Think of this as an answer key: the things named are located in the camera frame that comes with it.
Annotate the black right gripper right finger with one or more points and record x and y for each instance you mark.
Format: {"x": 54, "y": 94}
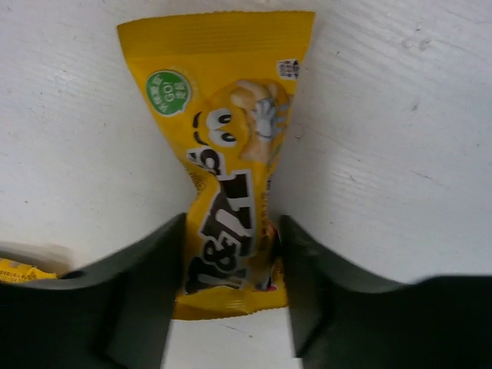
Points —
{"x": 343, "y": 316}

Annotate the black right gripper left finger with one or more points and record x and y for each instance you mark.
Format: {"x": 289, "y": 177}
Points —
{"x": 114, "y": 313}

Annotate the yellow M&M's peanut packet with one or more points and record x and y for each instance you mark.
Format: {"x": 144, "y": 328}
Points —
{"x": 220, "y": 87}

